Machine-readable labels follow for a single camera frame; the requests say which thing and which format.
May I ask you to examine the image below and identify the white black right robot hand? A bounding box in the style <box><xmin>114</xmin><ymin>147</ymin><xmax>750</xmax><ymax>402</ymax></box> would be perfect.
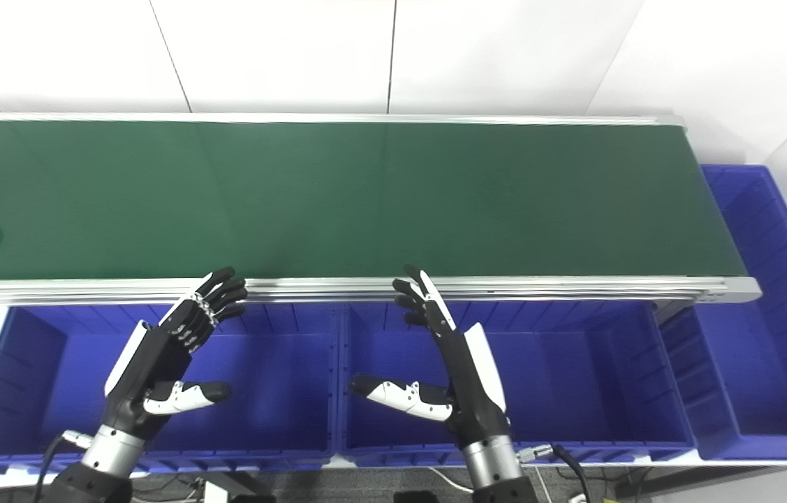
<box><xmin>348</xmin><ymin>264</ymin><xmax>514</xmax><ymax>449</ymax></box>

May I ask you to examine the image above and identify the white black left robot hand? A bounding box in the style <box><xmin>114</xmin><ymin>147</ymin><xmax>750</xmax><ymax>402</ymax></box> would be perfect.
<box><xmin>103</xmin><ymin>266</ymin><xmax>249</xmax><ymax>442</ymax></box>

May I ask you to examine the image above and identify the blue plastic bin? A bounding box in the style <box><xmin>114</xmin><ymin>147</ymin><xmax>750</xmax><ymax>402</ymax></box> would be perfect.
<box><xmin>659</xmin><ymin>164</ymin><xmax>787</xmax><ymax>462</ymax></box>
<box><xmin>0</xmin><ymin>302</ymin><xmax>342</xmax><ymax>476</ymax></box>
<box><xmin>337</xmin><ymin>300</ymin><xmax>698</xmax><ymax>467</ymax></box>

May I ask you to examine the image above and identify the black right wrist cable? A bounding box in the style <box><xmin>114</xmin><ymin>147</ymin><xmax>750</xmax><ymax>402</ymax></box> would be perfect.
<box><xmin>515</xmin><ymin>444</ymin><xmax>593</xmax><ymax>503</ymax></box>

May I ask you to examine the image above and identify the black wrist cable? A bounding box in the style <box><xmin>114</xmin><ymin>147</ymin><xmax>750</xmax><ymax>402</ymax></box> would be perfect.
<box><xmin>34</xmin><ymin>430</ymin><xmax>94</xmax><ymax>503</ymax></box>
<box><xmin>515</xmin><ymin>444</ymin><xmax>593</xmax><ymax>503</ymax></box>

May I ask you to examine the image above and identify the white floor cable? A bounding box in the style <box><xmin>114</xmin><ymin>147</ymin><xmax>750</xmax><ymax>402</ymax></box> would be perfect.
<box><xmin>428</xmin><ymin>467</ymin><xmax>476</xmax><ymax>494</ymax></box>

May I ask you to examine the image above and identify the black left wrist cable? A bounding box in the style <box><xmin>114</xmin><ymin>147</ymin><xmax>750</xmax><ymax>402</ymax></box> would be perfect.
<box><xmin>34</xmin><ymin>430</ymin><xmax>94</xmax><ymax>503</ymax></box>

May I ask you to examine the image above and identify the green conveyor belt aluminium frame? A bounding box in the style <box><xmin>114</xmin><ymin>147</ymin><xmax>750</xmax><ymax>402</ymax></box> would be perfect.
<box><xmin>0</xmin><ymin>112</ymin><xmax>763</xmax><ymax>308</ymax></box>

